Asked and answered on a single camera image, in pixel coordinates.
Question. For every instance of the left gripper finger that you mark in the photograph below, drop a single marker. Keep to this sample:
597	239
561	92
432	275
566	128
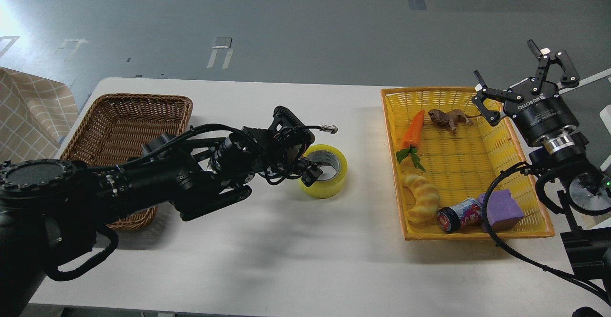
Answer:
311	173

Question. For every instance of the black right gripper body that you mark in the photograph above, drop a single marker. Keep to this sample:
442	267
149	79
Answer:
539	113

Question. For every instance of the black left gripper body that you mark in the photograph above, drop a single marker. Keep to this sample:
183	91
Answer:
283	153

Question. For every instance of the yellow tape roll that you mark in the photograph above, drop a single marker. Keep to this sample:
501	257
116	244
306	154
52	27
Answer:
335	167

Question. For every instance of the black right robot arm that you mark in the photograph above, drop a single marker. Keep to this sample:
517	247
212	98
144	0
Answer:
566	181

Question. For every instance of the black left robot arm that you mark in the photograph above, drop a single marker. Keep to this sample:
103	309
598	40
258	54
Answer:
55	214

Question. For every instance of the yellow plastic basket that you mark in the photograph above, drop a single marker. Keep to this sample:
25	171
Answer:
459	166

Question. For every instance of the orange toy carrot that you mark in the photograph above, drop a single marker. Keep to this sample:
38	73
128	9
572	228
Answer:
411	142

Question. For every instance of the purple foam block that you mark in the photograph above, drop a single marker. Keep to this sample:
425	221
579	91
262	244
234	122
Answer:
503	210

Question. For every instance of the yellow toy croissant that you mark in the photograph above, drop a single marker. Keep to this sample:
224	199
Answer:
426	195

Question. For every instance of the small red blue can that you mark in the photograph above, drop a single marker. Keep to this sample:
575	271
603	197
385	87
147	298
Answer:
456	217

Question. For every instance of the brown wicker basket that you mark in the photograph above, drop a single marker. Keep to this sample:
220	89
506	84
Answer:
117	125

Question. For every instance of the beige checkered cloth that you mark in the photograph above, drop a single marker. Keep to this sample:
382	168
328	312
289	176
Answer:
36	114

